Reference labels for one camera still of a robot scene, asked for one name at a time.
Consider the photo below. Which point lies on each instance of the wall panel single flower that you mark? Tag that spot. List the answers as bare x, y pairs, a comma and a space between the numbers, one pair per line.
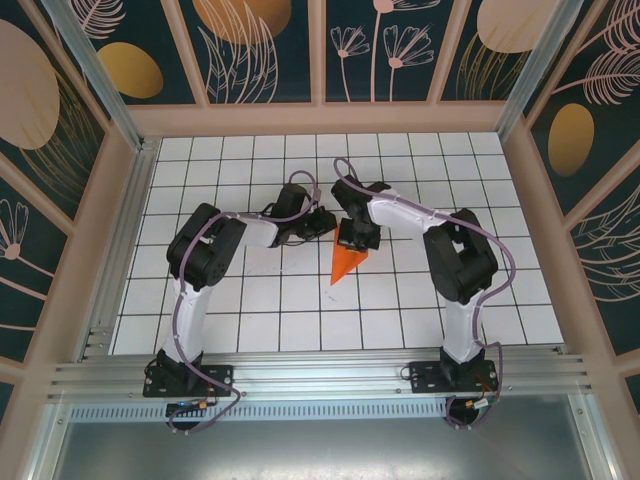
20, 280

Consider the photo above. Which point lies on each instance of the wall panel pale circle grass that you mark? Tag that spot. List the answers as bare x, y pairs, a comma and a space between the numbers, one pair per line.
500, 25

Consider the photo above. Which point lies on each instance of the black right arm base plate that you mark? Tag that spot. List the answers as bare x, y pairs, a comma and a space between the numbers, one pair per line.
425, 377

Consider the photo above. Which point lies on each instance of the wall panel pink feathers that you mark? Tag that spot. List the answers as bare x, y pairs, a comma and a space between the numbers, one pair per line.
610, 260

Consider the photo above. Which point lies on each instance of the wall panel with pink flowers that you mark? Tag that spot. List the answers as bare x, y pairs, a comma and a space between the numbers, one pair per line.
360, 75

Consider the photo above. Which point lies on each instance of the long aluminium mounting rail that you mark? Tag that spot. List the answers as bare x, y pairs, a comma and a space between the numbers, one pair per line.
325, 375

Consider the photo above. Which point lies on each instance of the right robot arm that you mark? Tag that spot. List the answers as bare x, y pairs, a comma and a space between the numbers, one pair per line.
460, 255

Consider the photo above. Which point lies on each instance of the wall panel large pale circle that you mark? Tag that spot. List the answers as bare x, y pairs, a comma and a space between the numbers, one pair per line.
25, 85

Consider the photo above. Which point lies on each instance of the wall panel with gold oval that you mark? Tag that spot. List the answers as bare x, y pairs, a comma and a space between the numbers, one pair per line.
130, 70

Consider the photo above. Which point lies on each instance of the grey steel sheet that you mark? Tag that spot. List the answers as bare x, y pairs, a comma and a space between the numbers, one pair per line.
325, 450

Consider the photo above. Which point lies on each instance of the orange paper sheet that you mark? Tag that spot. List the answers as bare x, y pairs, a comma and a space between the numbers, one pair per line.
345, 265

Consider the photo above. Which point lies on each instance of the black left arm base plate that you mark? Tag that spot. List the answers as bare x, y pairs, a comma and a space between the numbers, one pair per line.
220, 380

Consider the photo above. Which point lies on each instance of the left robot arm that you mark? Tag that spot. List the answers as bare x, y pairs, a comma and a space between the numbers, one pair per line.
200, 250

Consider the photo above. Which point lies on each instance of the aluminium side rail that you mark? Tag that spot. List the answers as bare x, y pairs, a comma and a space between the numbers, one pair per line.
125, 240

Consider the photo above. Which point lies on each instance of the wall panel circle and leaves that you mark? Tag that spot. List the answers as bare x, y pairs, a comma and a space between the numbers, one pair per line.
240, 20

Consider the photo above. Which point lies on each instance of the aluminium corner post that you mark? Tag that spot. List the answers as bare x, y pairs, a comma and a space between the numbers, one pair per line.
535, 65
100, 85

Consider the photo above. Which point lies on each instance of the wall panel feather gold oval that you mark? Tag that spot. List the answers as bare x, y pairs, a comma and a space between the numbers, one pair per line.
570, 140

